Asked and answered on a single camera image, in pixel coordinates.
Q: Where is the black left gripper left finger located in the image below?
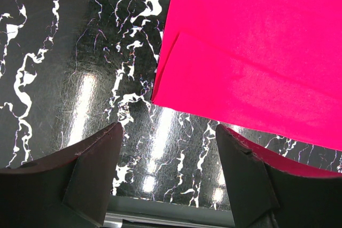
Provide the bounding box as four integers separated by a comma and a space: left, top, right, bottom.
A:
1, 123, 123, 227

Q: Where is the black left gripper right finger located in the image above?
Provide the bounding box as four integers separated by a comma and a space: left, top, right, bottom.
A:
215, 124, 341, 227

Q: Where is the magenta red t shirt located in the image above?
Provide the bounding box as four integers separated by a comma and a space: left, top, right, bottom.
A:
152, 0, 341, 150

